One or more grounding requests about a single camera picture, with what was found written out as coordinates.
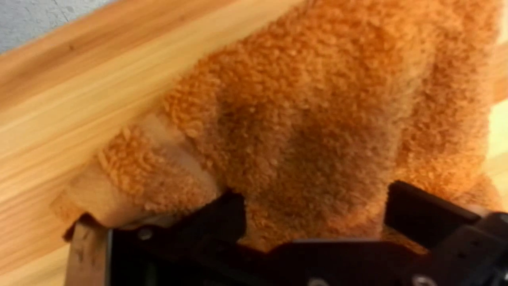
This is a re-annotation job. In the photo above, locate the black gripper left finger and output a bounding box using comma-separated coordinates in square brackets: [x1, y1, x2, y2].
[64, 192, 245, 286]

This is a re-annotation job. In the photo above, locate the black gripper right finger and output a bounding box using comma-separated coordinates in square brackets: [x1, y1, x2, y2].
[383, 180, 508, 286]

